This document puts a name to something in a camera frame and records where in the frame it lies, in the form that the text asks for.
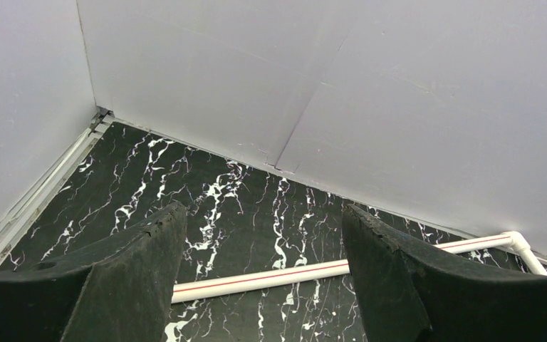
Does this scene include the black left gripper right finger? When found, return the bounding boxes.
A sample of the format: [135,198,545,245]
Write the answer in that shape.
[342,205,547,341]

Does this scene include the white PVC pipe frame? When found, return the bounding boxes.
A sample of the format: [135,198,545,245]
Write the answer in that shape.
[171,231,547,304]

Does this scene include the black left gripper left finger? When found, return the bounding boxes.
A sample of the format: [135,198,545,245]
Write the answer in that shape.
[0,202,187,341]

